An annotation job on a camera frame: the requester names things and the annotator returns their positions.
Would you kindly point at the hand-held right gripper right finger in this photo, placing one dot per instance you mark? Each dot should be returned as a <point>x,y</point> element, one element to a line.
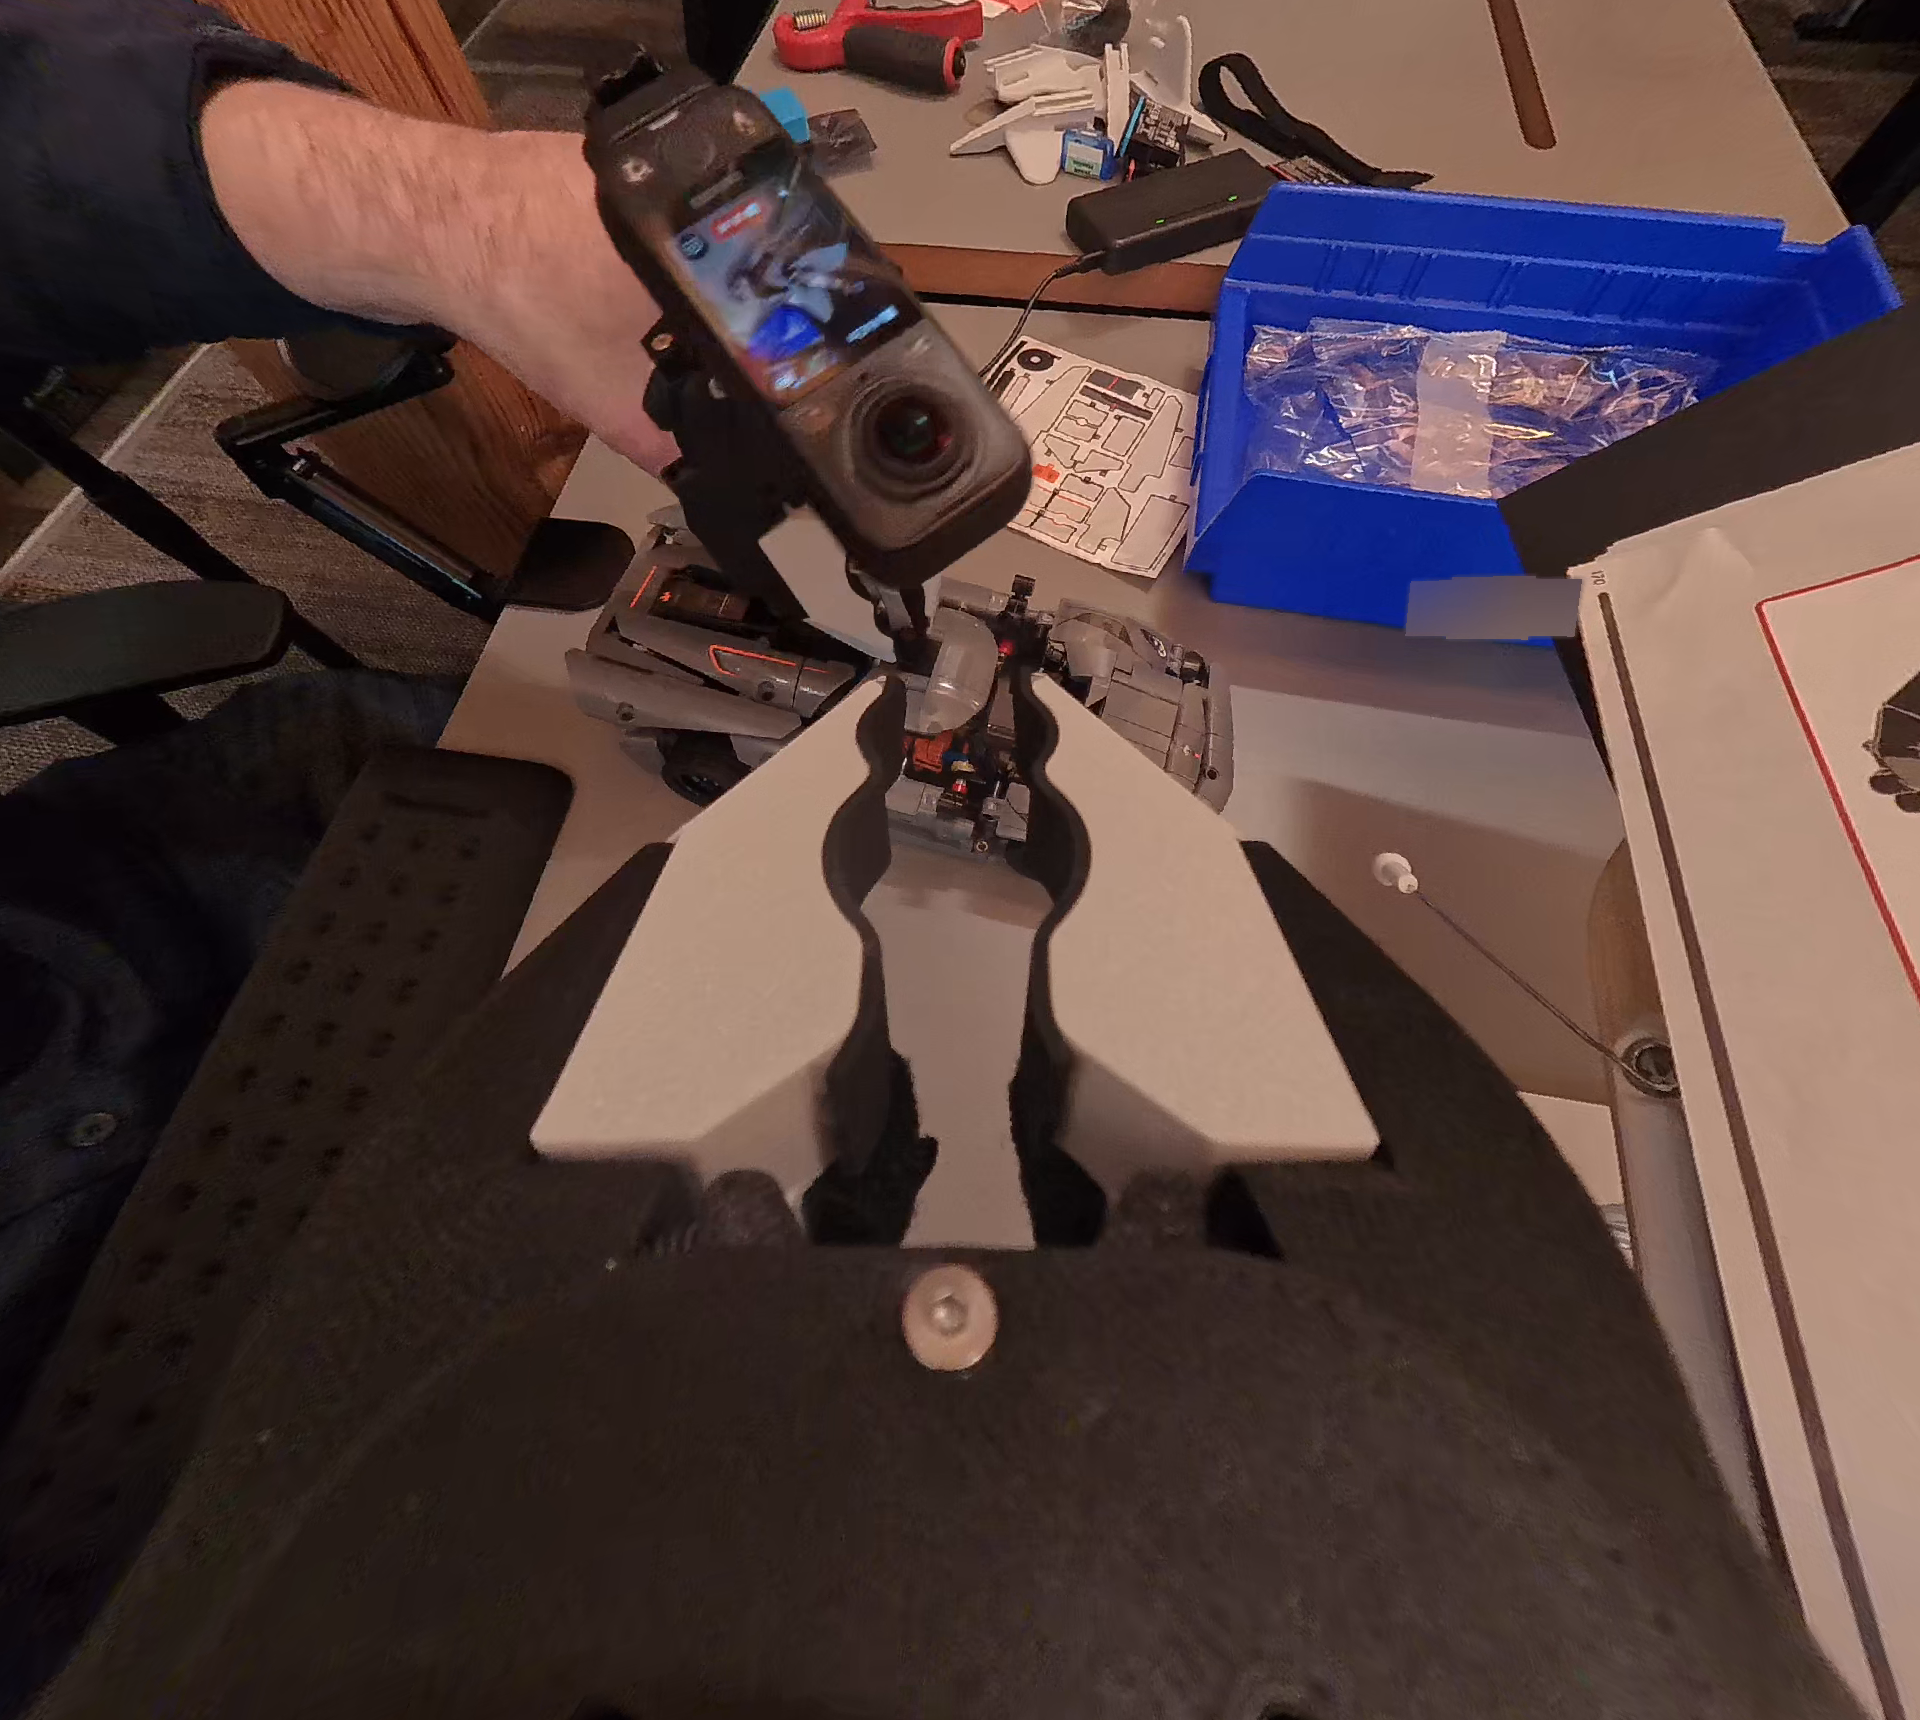
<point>1200,1001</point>

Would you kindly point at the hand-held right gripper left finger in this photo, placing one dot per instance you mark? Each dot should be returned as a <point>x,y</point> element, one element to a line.
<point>704,1001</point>

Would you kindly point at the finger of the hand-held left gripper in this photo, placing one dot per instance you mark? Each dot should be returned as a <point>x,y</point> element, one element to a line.
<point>798,565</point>

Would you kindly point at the grey toy car model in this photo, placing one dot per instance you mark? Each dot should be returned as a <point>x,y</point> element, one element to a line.
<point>721,671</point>

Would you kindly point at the instruction book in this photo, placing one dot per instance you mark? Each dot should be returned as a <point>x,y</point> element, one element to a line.
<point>1770,1001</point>

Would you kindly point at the person's left forearm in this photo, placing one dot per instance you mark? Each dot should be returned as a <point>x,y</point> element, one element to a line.
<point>375,203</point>

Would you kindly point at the person's left hand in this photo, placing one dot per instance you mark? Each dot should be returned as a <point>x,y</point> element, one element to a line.
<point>591,354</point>

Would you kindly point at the small blue item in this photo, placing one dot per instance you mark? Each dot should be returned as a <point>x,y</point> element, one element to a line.
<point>781,113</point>

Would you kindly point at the white sticker sheet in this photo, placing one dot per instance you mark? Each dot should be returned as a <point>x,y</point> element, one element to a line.
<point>1095,459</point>

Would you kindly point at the white plastic part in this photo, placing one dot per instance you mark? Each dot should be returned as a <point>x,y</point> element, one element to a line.
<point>1050,92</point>

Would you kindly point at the long black device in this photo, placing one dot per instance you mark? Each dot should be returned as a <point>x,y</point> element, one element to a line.
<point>1170,198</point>

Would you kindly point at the black chair armrest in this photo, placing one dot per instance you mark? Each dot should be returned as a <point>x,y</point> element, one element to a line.
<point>375,368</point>
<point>134,649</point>

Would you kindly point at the blue plastic bin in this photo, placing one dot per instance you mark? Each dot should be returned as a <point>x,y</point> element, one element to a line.
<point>1352,551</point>

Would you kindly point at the white book stand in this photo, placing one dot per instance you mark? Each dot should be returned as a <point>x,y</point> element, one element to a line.
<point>1681,1224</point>

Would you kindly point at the clear bags of toy parts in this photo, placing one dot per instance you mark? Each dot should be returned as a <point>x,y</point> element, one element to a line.
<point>1472,399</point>

